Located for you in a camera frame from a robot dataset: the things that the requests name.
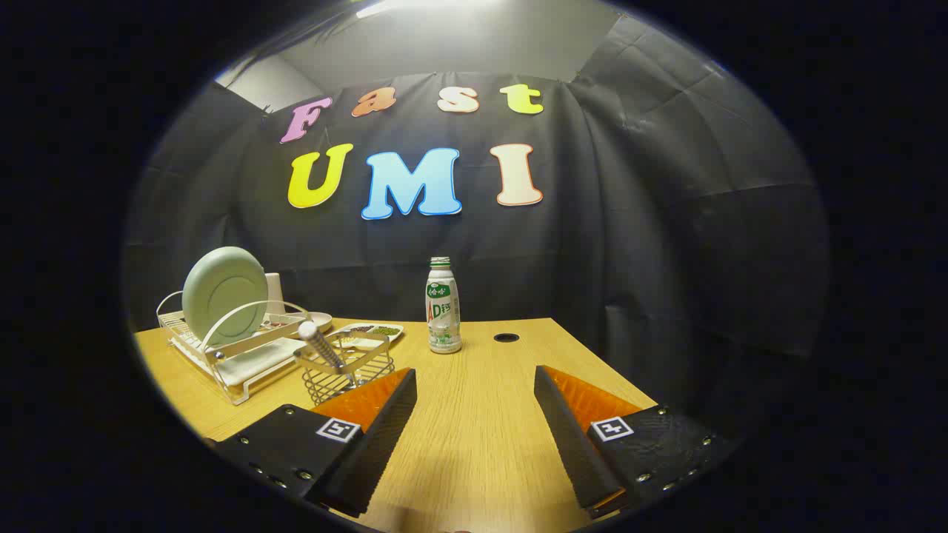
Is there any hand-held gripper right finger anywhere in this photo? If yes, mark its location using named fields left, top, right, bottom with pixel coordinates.
left=533, top=364, right=738, bottom=519

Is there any black backdrop cloth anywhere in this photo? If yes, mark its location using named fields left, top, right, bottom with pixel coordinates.
left=122, top=15, right=830, bottom=415

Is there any white wire dish rack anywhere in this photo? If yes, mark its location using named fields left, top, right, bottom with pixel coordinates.
left=156, top=291, right=334, bottom=406

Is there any round white food plate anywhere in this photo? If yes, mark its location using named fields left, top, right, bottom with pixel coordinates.
left=263, top=311, right=334, bottom=334

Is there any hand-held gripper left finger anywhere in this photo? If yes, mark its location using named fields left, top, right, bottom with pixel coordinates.
left=211, top=367, right=418, bottom=519

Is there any white green drink bottle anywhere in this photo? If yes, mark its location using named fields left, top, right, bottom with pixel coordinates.
left=425, top=256, right=463, bottom=355

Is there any white-tipped metal spoon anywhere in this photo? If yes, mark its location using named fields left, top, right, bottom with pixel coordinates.
left=298, top=320, right=349, bottom=373

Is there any white drip tray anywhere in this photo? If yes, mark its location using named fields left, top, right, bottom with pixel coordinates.
left=218, top=337, right=308, bottom=387

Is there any mint green plate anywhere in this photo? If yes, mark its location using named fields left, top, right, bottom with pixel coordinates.
left=181, top=247, right=269, bottom=349

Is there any metal wire basket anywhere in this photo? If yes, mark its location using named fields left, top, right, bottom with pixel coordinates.
left=294, top=331, right=395, bottom=406

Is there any rectangular white snack dish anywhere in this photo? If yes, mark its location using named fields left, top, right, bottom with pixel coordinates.
left=337, top=322, right=404, bottom=349

